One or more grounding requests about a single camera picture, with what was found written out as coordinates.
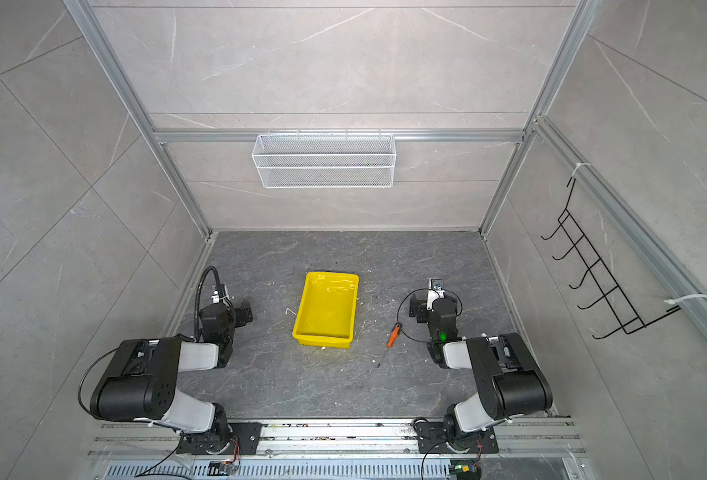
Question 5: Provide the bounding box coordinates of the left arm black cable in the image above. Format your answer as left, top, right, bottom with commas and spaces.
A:
192, 265, 222, 342

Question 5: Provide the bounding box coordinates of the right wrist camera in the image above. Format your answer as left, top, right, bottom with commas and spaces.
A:
427, 278, 445, 311

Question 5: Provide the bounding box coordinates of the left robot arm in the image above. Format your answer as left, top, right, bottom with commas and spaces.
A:
89, 300, 263, 457

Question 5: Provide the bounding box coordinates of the yellow plastic bin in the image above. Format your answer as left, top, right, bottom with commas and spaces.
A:
293, 271, 359, 349

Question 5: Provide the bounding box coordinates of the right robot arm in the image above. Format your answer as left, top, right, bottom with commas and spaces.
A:
403, 288, 553, 453

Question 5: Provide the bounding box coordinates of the black wire hook rack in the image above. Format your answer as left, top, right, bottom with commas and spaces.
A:
541, 178, 681, 340

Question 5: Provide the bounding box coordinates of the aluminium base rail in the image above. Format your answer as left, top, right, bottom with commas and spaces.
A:
77, 417, 597, 479

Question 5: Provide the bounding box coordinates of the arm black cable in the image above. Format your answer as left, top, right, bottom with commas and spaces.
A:
396, 287, 463, 344
192, 265, 222, 342

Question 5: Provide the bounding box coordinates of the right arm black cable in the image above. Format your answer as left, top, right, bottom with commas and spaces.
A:
396, 287, 463, 344

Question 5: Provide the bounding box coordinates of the white wire mesh basket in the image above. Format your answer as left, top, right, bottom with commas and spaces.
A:
252, 133, 397, 189

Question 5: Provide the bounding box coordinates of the orange handled screwdriver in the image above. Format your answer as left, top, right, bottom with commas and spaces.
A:
377, 322, 401, 368

